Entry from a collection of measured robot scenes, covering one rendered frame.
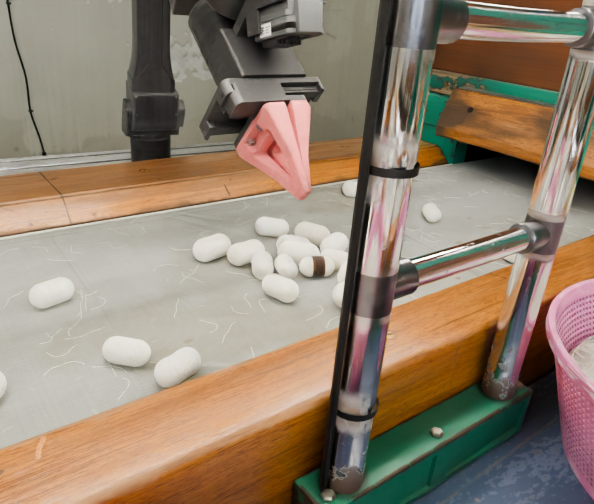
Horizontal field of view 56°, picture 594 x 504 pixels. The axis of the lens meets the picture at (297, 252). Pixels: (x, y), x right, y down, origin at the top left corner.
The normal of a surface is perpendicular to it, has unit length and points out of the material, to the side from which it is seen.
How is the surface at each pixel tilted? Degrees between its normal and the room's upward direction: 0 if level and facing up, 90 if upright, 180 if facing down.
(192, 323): 0
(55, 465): 0
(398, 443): 0
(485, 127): 67
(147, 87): 99
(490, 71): 90
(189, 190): 45
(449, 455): 90
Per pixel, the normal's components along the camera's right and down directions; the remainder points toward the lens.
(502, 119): -0.71, -0.17
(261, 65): 0.44, -0.45
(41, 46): 0.55, 0.39
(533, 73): -0.80, 0.19
